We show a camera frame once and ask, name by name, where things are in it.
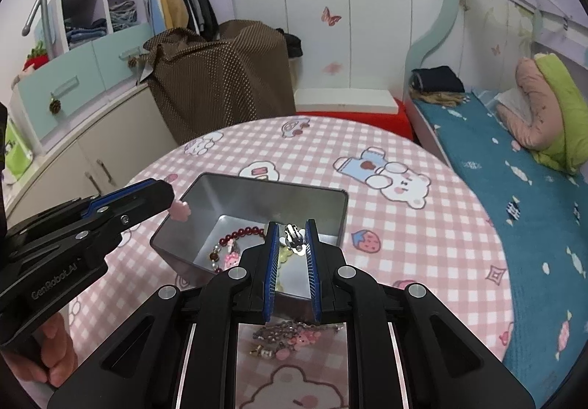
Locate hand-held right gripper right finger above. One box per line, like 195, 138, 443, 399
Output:
305, 218, 538, 409

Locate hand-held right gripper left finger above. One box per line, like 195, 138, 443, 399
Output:
46, 220, 279, 409

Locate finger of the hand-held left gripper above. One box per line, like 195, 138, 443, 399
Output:
7, 178, 159, 236
0, 181, 175, 282

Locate silver metal clip charm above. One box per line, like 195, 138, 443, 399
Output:
284, 224, 308, 253

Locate dark red bead bracelet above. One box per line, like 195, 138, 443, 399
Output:
209, 227, 267, 274

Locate grey metal tin box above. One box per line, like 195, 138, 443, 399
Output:
149, 173, 349, 302

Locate silver chain with pink charms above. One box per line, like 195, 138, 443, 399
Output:
250, 321, 322, 360

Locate person's left hand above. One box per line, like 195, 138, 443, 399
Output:
4, 312, 79, 389

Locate beige cabinet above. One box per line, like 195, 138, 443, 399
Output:
0, 82, 180, 226

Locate green packet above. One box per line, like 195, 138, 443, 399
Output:
4, 119, 34, 182

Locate teal drawer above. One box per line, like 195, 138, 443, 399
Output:
92, 23, 154, 90
17, 51, 104, 141

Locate brown dotted cloth cover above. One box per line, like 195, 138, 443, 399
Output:
138, 19, 297, 145

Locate red strawberry plush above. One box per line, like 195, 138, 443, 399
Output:
23, 41, 50, 70

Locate folded dark blue jeans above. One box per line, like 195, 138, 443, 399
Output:
64, 18, 108, 49

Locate white board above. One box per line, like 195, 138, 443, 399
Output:
294, 88, 400, 113

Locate red stool with white board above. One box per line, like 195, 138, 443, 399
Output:
294, 99, 414, 141

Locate folded light blue jeans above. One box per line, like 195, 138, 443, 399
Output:
109, 0, 139, 30

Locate light blue hanging garment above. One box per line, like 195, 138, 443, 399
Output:
140, 0, 166, 35

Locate blue candy print bedsheet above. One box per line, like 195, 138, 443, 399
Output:
411, 89, 588, 401

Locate black hanging jacket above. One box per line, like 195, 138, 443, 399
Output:
181, 0, 220, 41

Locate folded tan clothes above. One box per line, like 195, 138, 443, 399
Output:
410, 89, 474, 109

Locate black cloth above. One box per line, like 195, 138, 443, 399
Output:
276, 27, 304, 59

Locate folded black clothes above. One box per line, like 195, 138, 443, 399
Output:
410, 65, 466, 92

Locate white wardrobe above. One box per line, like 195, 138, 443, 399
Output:
223, 0, 453, 115

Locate white pillow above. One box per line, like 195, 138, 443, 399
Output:
496, 87, 529, 115

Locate pink quilt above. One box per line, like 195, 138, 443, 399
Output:
495, 57, 570, 151

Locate teal white bunk bed frame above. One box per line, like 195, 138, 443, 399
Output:
404, 0, 588, 189

